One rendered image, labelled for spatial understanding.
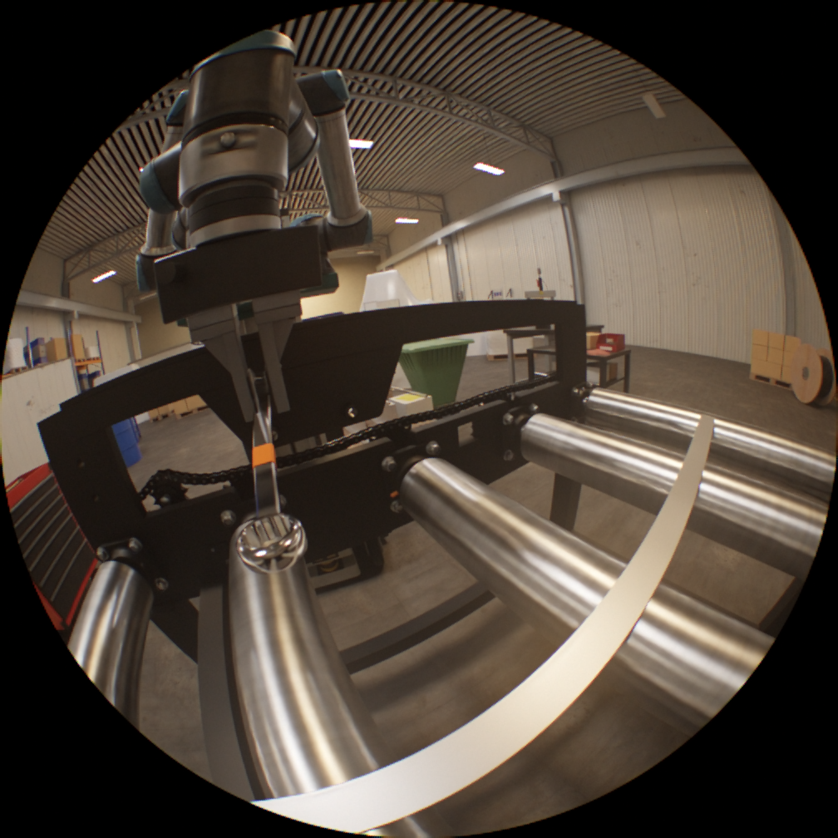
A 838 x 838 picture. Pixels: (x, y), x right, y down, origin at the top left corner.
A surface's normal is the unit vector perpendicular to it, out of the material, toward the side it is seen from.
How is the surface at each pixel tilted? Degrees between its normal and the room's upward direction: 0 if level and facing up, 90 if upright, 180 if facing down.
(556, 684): 0
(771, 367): 90
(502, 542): 37
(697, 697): 53
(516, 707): 0
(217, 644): 0
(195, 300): 102
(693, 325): 90
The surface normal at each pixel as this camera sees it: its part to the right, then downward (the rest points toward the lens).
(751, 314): -0.86, 0.27
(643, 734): -0.13, -0.94
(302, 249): 0.47, 0.43
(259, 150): 0.88, 0.22
